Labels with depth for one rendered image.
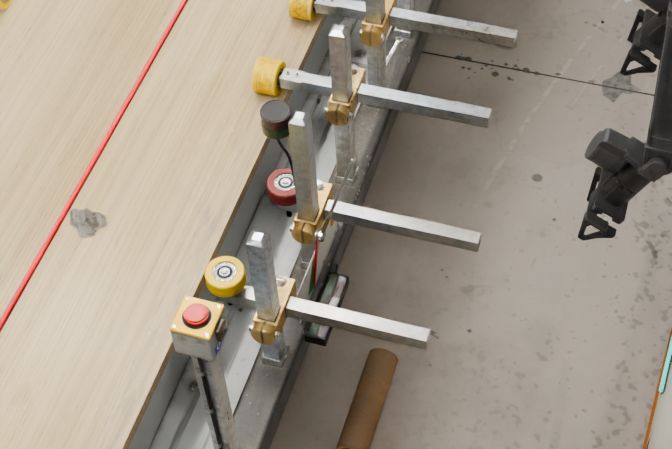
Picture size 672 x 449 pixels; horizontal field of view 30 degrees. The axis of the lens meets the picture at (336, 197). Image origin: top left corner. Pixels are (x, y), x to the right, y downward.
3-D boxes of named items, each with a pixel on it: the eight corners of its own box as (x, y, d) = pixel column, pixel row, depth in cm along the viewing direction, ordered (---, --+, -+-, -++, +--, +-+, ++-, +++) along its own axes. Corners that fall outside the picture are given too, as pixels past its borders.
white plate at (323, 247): (338, 229, 278) (337, 201, 270) (301, 324, 263) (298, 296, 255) (336, 229, 278) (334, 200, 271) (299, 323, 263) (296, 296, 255)
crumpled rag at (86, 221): (113, 224, 256) (111, 217, 254) (84, 242, 253) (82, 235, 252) (90, 199, 260) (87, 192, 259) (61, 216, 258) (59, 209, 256)
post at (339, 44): (356, 177, 289) (349, 23, 252) (352, 188, 287) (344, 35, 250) (342, 174, 290) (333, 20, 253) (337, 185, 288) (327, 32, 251)
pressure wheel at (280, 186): (312, 204, 271) (309, 170, 262) (301, 232, 266) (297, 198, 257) (277, 197, 272) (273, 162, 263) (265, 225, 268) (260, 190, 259)
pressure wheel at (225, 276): (238, 281, 259) (232, 247, 250) (257, 308, 254) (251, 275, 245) (204, 298, 256) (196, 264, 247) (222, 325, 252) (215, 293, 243)
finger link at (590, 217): (563, 238, 236) (590, 214, 229) (570, 211, 241) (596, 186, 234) (593, 255, 237) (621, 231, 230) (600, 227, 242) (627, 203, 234)
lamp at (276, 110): (302, 176, 255) (295, 103, 239) (293, 196, 252) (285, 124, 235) (275, 170, 257) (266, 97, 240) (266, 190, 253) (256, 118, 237)
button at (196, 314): (213, 311, 203) (211, 305, 202) (204, 331, 201) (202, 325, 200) (190, 305, 204) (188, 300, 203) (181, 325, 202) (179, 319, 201)
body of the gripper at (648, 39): (633, 46, 257) (656, 27, 251) (641, 12, 262) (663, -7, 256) (659, 62, 258) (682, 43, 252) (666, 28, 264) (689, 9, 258)
